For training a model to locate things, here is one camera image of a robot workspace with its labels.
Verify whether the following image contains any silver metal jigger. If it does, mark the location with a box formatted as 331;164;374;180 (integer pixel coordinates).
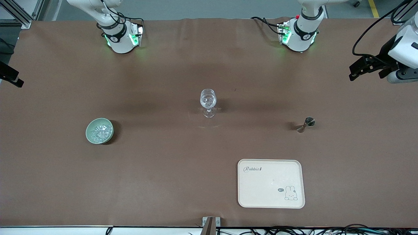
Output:
296;117;315;133

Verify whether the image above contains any clear ice cubes heap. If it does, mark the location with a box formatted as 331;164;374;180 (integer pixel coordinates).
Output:
90;124;112;142

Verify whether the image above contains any clear wine glass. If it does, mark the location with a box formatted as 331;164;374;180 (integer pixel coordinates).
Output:
200;89;217;118

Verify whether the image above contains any green ceramic bowl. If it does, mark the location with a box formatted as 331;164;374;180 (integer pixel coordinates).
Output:
86;118;114;144

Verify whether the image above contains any cream rabbit print tray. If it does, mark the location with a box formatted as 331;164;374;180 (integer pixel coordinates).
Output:
237;159;306;209

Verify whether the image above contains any brown table cover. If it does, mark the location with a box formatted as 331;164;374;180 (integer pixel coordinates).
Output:
0;17;418;228

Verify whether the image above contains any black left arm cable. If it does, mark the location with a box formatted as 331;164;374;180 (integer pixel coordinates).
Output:
352;0;415;56

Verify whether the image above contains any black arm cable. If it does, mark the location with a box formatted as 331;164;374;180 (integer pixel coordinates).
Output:
100;0;145;31
352;0;415;56

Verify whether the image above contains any aluminium frame post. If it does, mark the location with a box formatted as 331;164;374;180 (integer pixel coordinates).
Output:
0;0;44;29

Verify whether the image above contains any black left base cable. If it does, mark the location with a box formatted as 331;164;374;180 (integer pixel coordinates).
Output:
250;16;285;35

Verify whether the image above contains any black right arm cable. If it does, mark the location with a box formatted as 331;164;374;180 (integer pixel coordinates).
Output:
100;0;145;31

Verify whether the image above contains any black cable bundle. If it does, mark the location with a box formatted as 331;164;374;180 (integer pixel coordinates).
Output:
216;224;418;235

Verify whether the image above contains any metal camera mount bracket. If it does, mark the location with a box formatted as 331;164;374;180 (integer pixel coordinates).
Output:
202;216;221;235

